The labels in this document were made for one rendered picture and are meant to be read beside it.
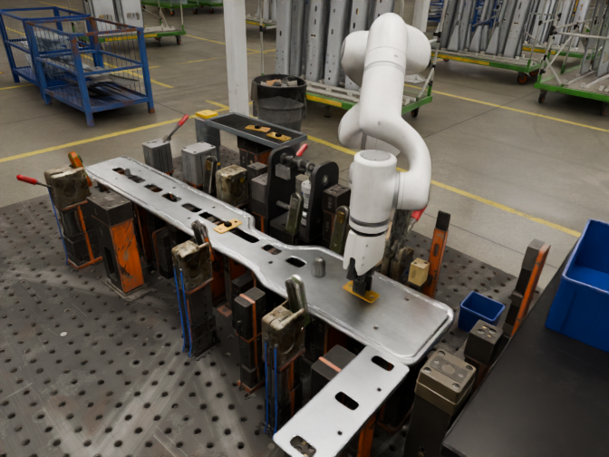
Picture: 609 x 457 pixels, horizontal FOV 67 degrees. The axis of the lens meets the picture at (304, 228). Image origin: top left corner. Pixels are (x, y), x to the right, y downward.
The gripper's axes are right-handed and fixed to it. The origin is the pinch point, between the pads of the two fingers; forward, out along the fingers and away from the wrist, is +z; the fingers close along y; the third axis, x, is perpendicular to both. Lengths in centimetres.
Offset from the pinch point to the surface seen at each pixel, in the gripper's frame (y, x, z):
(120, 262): 20, -76, 19
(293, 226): -11.7, -31.9, 2.2
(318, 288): 4.9, -8.9, 3.3
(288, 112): -222, -225, 54
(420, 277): -10.8, 9.2, -0.6
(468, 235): -217, -47, 103
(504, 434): 17.1, 39.4, 0.5
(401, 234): -13.6, 1.1, -7.8
